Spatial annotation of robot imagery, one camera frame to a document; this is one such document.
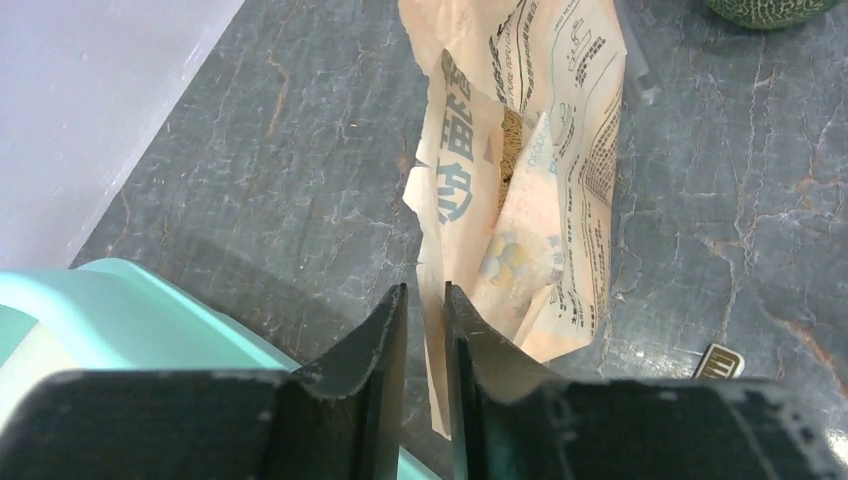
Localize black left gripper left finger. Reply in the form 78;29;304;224
1;284;408;479

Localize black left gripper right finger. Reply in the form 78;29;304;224
444;284;847;479

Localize pink cat litter bag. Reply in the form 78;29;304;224
399;1;627;436

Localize teal plastic litter box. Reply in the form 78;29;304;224
1;259;432;479

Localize green netted melon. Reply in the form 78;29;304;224
707;0;842;30

